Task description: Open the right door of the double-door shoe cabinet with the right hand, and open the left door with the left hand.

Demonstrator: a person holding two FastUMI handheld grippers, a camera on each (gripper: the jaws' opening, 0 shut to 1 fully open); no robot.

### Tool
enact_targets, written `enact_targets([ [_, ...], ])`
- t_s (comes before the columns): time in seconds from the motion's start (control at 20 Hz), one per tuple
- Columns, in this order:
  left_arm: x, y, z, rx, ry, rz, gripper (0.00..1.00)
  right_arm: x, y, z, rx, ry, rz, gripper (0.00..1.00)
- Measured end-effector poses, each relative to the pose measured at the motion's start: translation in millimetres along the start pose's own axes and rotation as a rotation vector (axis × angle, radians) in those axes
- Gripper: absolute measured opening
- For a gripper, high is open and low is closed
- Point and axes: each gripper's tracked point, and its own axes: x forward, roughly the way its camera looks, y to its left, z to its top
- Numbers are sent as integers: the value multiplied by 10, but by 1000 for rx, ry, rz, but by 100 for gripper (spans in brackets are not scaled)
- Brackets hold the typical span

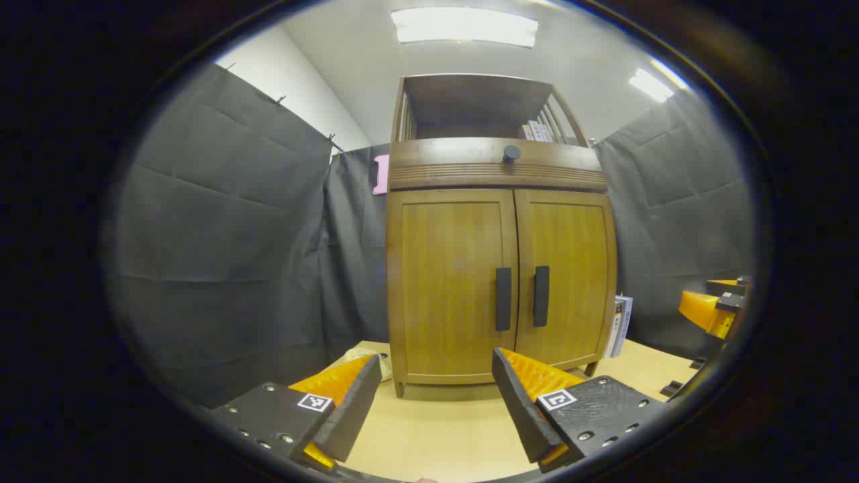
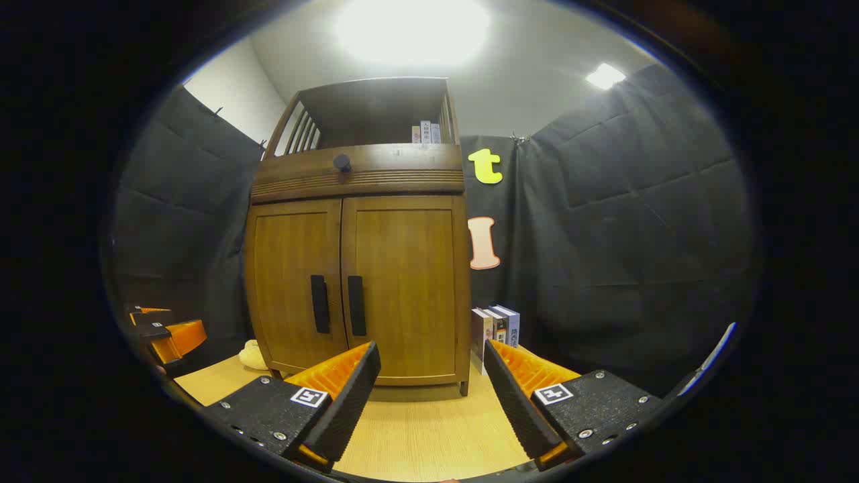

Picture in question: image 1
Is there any black backdrop cloth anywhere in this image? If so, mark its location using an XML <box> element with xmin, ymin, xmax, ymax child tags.
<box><xmin>104</xmin><ymin>64</ymin><xmax>756</xmax><ymax>410</ymax></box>

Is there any wooden drawer with black knob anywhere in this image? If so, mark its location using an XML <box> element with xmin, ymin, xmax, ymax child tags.
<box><xmin>389</xmin><ymin>138</ymin><xmax>608</xmax><ymax>192</ymax></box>

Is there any cream plush toy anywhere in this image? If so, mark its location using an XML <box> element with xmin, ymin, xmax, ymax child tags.
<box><xmin>336</xmin><ymin>347</ymin><xmax>393</xmax><ymax>383</ymax></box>

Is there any white paperback book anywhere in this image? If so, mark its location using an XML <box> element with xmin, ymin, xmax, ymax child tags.
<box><xmin>604</xmin><ymin>299</ymin><xmax>622</xmax><ymax>360</ymax></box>

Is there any large rectangular ceiling light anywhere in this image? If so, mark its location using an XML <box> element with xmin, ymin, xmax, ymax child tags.
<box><xmin>391</xmin><ymin>7</ymin><xmax>539</xmax><ymax>49</ymax></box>

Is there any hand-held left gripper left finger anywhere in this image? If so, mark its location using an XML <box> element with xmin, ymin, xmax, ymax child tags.
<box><xmin>201</xmin><ymin>354</ymin><xmax>383</xmax><ymax>474</ymax></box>

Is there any wooden double-door shoe cabinet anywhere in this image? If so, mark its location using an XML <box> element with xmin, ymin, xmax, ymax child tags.
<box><xmin>386</xmin><ymin>72</ymin><xmax>618</xmax><ymax>400</ymax></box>

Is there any wooden cabinet door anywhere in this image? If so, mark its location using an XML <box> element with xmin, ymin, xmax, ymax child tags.
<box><xmin>514</xmin><ymin>189</ymin><xmax>613</xmax><ymax>371</ymax></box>
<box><xmin>401</xmin><ymin>189</ymin><xmax>519</xmax><ymax>376</ymax></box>

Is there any small ceiling light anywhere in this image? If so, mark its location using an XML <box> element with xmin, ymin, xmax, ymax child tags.
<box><xmin>629</xmin><ymin>59</ymin><xmax>689</xmax><ymax>103</ymax></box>

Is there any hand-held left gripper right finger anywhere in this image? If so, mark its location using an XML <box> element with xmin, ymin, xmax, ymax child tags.
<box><xmin>492</xmin><ymin>347</ymin><xmax>672</xmax><ymax>474</ymax></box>

